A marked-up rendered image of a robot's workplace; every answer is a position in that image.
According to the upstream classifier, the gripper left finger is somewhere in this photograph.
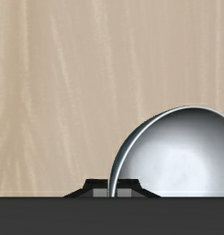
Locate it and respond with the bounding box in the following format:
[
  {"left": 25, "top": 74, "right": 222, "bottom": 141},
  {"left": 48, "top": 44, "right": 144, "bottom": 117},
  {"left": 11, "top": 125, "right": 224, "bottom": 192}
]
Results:
[{"left": 63, "top": 178, "right": 109, "bottom": 198}]

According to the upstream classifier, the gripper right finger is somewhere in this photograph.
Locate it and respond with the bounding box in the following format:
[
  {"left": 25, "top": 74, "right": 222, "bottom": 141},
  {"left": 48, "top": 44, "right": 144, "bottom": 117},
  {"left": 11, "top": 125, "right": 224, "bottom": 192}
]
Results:
[{"left": 116, "top": 178, "right": 162, "bottom": 198}]

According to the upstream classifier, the white porcelain bowl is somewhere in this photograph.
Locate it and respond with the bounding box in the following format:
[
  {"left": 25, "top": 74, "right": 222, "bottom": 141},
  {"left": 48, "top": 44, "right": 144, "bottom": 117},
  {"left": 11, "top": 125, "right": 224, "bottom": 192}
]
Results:
[{"left": 108, "top": 105, "right": 224, "bottom": 198}]

